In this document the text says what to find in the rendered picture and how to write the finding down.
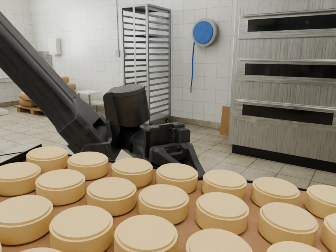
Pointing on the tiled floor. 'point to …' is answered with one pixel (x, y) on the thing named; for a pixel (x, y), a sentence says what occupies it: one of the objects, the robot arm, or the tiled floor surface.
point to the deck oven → (285, 82)
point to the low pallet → (29, 109)
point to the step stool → (90, 99)
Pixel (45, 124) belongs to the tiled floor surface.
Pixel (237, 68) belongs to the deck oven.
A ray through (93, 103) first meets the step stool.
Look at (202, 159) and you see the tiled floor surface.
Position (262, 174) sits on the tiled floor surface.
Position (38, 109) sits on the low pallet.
